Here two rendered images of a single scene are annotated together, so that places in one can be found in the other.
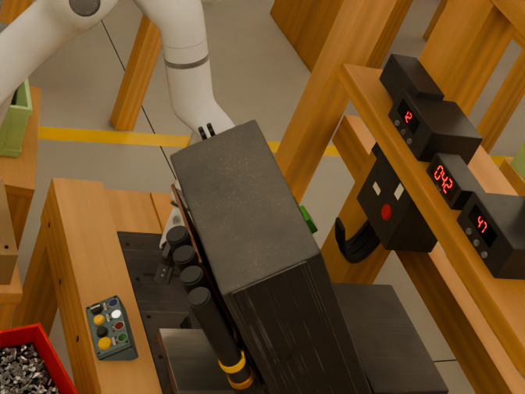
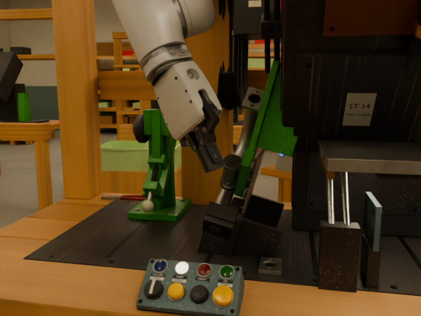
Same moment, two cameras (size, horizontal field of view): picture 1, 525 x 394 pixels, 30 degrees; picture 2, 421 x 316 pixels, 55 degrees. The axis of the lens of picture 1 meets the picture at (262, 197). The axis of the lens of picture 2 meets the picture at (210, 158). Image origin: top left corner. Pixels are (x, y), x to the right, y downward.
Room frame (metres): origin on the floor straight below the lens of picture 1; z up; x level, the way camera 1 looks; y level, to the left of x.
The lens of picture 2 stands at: (1.19, 0.58, 1.23)
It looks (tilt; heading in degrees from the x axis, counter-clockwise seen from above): 10 degrees down; 314
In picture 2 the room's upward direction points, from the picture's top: straight up
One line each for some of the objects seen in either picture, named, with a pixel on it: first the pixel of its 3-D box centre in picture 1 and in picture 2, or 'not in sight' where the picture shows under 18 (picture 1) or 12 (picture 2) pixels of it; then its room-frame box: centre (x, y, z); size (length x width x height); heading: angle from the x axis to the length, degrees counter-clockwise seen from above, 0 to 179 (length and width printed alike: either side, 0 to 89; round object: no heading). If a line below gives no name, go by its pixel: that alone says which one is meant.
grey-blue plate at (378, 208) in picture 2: not in sight; (370, 238); (1.45, -0.08, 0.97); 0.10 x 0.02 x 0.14; 123
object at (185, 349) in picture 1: (255, 363); (363, 149); (1.49, -0.13, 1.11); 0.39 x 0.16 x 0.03; 123
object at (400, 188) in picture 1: (406, 198); (270, 5); (1.81, -0.28, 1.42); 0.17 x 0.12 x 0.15; 33
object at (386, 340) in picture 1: (350, 387); (357, 153); (1.59, -0.34, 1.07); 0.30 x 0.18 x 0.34; 33
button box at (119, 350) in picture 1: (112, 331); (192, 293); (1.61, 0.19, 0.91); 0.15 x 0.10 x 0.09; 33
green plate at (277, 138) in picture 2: not in sight; (278, 115); (1.64, -0.07, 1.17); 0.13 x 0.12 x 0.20; 33
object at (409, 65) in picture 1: (410, 87); not in sight; (1.97, -0.20, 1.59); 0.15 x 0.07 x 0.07; 33
